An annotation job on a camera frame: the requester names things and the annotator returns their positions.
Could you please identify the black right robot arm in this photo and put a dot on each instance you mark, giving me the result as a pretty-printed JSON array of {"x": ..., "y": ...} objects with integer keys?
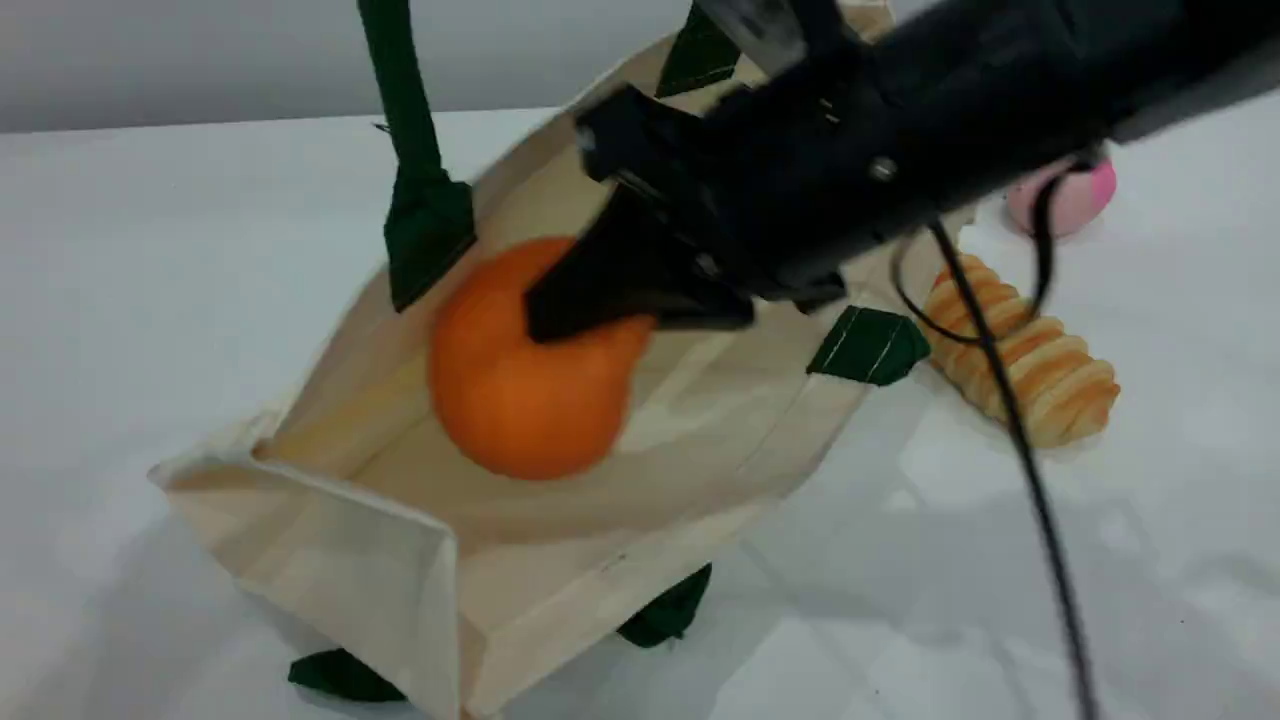
[{"x": 1060, "y": 70}]

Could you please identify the ridged golden bread roll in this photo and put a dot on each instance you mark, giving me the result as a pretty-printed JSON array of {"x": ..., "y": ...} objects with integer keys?
[{"x": 1050, "y": 380}]

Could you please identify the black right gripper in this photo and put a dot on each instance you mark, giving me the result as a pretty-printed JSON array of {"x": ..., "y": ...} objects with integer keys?
[{"x": 800, "y": 170}]

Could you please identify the orange fruit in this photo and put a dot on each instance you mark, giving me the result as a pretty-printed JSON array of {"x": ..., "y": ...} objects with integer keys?
[{"x": 520, "y": 400}]

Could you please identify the pink peach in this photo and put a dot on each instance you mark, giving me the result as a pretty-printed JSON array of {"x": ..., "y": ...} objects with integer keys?
[{"x": 1085, "y": 200}]

